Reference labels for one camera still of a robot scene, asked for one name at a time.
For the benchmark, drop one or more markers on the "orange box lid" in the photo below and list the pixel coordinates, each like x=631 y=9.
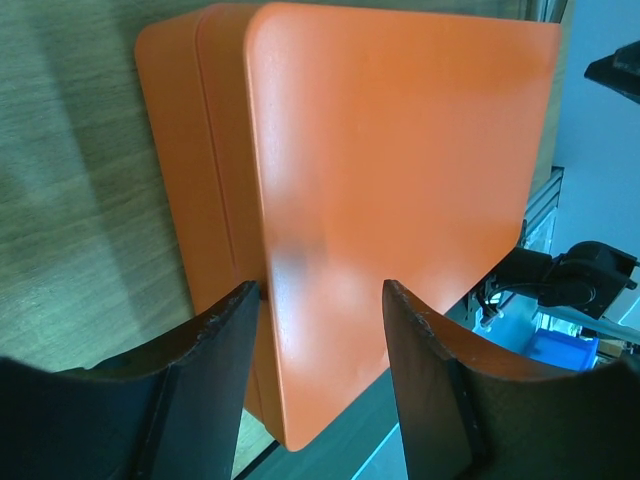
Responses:
x=351 y=146

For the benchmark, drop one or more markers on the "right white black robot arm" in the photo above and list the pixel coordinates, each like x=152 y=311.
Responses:
x=591 y=275

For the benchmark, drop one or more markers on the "orange chocolate box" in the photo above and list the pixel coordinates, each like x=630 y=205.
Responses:
x=192 y=72

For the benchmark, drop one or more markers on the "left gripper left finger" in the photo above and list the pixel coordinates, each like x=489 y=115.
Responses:
x=167 y=409

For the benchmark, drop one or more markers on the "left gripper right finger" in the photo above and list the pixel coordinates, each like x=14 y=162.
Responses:
x=471 y=409

